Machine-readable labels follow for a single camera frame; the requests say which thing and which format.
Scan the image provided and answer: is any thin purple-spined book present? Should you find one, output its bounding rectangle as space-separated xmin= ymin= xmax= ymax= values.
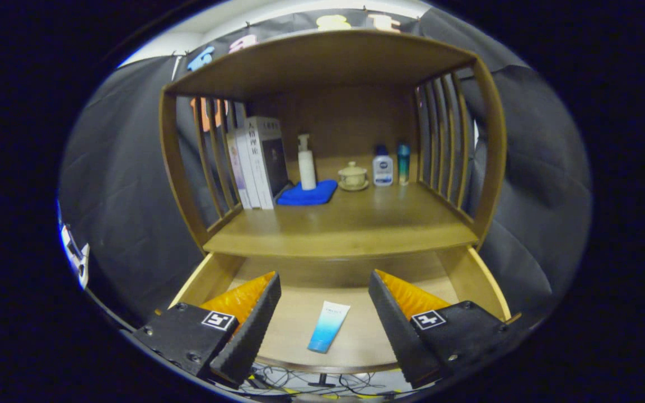
xmin=226 ymin=132 xmax=245 ymax=209

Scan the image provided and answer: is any folded blue cloth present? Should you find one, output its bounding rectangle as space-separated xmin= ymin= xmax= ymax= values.
xmin=276 ymin=179 xmax=338 ymax=206

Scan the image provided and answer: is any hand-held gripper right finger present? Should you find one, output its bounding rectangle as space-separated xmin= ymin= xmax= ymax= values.
xmin=368 ymin=269 xmax=525 ymax=388

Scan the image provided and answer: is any tangle of black cables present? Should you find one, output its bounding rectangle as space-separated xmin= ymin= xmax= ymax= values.
xmin=244 ymin=364 xmax=413 ymax=401

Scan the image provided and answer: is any teal spray bottle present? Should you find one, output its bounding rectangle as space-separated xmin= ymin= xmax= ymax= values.
xmin=397 ymin=141 xmax=411 ymax=186

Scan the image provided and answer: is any wooden countertop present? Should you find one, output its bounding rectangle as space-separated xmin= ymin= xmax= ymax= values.
xmin=204 ymin=168 xmax=479 ymax=259

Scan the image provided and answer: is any thick white and dark book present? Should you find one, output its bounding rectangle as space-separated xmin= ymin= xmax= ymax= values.
xmin=244 ymin=116 xmax=289 ymax=210

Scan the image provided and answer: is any blue and white tube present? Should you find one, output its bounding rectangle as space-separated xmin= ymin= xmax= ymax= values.
xmin=307 ymin=301 xmax=352 ymax=354

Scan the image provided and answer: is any white and blue equipment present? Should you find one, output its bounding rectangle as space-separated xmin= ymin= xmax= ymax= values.
xmin=58 ymin=215 xmax=91 ymax=290

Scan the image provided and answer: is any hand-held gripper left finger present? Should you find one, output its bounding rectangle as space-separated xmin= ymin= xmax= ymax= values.
xmin=132 ymin=271 xmax=282 ymax=390

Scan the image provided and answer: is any wooden drawer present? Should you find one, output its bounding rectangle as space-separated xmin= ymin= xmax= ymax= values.
xmin=169 ymin=246 xmax=512 ymax=388

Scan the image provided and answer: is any black backdrop cloth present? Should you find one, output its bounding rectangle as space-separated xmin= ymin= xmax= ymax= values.
xmin=58 ymin=7 xmax=592 ymax=336

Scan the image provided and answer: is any white bottle with blue cap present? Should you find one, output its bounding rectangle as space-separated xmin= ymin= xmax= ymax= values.
xmin=372 ymin=144 xmax=394 ymax=187

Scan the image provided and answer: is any wooden cabinet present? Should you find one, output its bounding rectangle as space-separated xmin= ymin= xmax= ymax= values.
xmin=158 ymin=29 xmax=509 ymax=264

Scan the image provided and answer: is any white pump bottle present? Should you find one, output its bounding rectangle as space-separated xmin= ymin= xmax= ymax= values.
xmin=297 ymin=134 xmax=317 ymax=191

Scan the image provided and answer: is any thin white book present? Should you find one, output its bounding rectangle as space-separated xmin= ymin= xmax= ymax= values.
xmin=235 ymin=128 xmax=261 ymax=209

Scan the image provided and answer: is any beige lidded ceramic cup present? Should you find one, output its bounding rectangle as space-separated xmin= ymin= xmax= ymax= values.
xmin=338 ymin=161 xmax=369 ymax=192

